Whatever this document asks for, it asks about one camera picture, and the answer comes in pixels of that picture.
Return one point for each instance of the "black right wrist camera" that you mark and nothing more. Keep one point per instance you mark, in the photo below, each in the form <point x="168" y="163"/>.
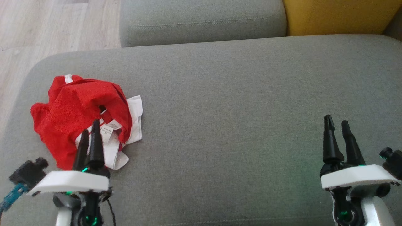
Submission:
<point x="392" y="161"/>

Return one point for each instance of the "yellow sofa cushion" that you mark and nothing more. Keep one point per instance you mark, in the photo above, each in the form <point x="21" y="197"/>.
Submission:
<point x="339" y="15"/>

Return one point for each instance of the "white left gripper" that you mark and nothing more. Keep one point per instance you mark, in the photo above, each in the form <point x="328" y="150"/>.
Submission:
<point x="69" y="182"/>

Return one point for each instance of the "grey sofa backrest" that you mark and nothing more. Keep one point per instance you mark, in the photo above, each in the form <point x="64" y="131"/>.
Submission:
<point x="395" y="28"/>

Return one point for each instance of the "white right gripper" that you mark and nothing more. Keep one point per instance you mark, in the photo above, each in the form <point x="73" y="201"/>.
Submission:
<point x="355" y="175"/>

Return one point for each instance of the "grey sofa seat cushion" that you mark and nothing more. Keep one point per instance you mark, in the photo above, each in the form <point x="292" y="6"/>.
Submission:
<point x="201" y="22"/>

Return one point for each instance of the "red shorts with white stripe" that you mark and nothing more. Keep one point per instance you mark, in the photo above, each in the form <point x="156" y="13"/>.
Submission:
<point x="59" y="116"/>

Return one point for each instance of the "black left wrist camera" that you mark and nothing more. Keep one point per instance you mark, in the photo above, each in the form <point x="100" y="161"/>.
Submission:
<point x="28" y="172"/>

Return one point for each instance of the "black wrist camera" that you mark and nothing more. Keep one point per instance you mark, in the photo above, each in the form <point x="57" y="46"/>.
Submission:
<point x="392" y="161"/>
<point x="28" y="172"/>

